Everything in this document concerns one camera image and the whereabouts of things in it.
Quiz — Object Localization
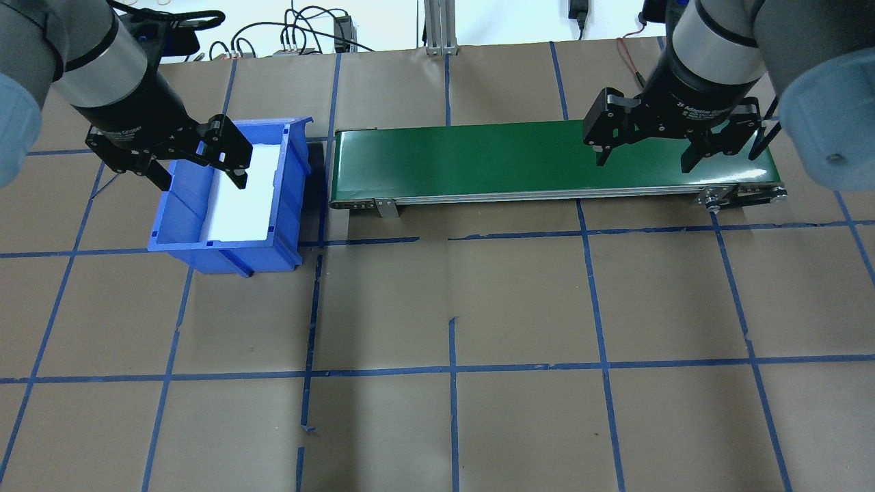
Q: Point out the white foam pad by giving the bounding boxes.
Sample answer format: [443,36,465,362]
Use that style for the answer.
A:
[202,141,284,242]

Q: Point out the blue plastic storage bin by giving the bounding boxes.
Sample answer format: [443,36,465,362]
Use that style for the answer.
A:
[147,116,315,277]

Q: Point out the green conveyor belt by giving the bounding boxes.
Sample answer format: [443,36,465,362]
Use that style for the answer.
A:
[328,116,788,219]

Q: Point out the white side table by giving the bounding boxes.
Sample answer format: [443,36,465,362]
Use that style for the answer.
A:
[147,0,674,66]

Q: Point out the red conveyor cable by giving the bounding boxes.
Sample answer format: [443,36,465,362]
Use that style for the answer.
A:
[617,10,657,90]

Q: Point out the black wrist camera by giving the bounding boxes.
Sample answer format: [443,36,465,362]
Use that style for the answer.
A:
[639,0,688,28]
[116,7,226,62]

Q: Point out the black cable bundle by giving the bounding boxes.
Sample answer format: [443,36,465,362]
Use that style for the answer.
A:
[205,5,377,61]

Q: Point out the aluminium profile post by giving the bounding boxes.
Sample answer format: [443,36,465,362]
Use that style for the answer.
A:
[424,0,459,55]

